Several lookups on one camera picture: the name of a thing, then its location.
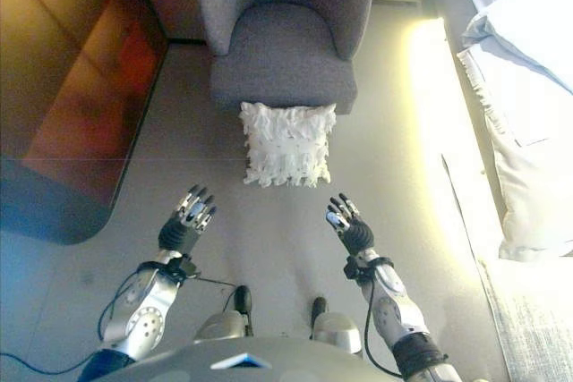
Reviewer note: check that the left robot hand black silver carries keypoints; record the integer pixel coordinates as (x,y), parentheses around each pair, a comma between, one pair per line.
(179,234)

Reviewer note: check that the right robot hand black silver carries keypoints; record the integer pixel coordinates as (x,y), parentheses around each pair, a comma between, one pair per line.
(358,234)

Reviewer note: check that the white fringed cushion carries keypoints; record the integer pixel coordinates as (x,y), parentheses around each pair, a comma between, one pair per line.
(288,145)

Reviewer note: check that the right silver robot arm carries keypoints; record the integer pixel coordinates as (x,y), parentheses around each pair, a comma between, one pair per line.
(398,310)

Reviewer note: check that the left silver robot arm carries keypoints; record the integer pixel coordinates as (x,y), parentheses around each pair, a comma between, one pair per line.
(143,310)

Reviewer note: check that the right silver robot leg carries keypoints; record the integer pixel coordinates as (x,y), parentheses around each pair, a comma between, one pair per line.
(336,330)

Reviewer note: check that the silver robot leg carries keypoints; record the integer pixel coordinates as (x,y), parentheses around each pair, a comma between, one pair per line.
(336,330)
(221,324)

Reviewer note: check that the left silver robot leg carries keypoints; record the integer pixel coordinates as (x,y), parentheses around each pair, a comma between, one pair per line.
(221,324)

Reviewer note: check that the grey robot torso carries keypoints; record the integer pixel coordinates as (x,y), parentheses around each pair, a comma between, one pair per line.
(201,362)

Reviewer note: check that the reddish brown wooden cabinet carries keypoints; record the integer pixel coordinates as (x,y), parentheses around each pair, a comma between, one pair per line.
(67,109)

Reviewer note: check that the grey fabric armchair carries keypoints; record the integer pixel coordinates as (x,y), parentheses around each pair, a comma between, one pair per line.
(282,51)

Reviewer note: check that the grey textured rug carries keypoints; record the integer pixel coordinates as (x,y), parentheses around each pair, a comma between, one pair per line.
(532,337)

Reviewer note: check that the white pillow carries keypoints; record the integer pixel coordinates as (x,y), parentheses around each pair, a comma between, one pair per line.
(528,46)

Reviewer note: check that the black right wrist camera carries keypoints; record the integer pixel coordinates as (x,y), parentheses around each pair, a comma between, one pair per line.
(353,266)

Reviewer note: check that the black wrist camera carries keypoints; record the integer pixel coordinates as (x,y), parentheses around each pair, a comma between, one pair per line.
(353,266)
(184,266)

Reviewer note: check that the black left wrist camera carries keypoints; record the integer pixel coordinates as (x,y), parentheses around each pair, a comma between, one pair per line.
(184,266)

